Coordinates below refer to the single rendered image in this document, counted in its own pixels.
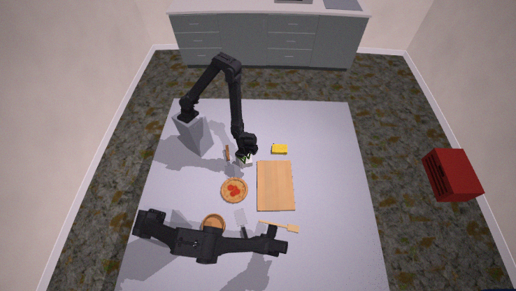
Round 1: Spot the pepperoni pizza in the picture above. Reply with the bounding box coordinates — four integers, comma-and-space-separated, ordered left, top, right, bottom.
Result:
221, 177, 248, 203

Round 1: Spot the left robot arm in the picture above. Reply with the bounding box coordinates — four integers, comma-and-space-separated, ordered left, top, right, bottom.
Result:
177, 52, 258, 155

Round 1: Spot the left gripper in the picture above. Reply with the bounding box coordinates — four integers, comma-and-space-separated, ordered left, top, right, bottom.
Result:
235, 145, 251, 164

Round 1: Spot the light wooden cutting board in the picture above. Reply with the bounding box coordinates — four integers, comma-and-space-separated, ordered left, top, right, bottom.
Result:
257, 160, 295, 211

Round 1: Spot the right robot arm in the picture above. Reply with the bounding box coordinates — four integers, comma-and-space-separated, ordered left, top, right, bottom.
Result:
132, 208, 288, 264

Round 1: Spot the brown round shallow tray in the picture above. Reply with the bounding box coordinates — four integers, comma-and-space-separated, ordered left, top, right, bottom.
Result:
201, 213, 226, 233

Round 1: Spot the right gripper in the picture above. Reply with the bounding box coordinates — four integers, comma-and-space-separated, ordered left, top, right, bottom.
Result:
266, 251, 279, 257

